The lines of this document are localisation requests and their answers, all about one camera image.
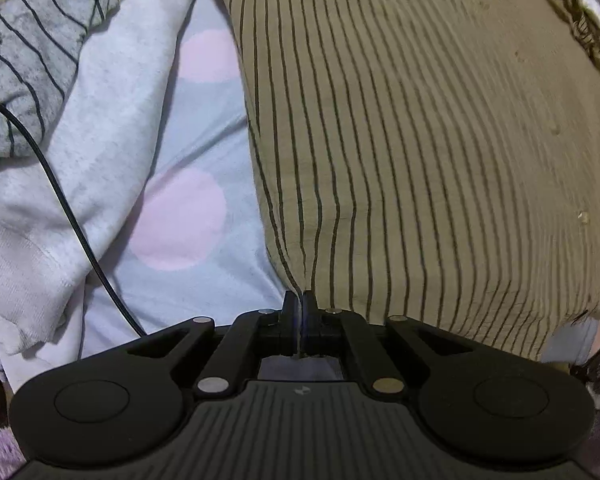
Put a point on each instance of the stack of folded clothes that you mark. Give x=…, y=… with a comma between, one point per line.
x=597, y=25

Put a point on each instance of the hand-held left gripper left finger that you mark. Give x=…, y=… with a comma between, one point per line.
x=290, y=320

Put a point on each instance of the grey striped cloth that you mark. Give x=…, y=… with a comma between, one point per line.
x=25, y=60

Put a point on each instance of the brown striped shirt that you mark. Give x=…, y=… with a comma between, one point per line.
x=405, y=135

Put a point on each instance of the white cloth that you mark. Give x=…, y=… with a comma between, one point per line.
x=105, y=110

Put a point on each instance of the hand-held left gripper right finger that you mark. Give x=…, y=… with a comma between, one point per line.
x=311, y=320

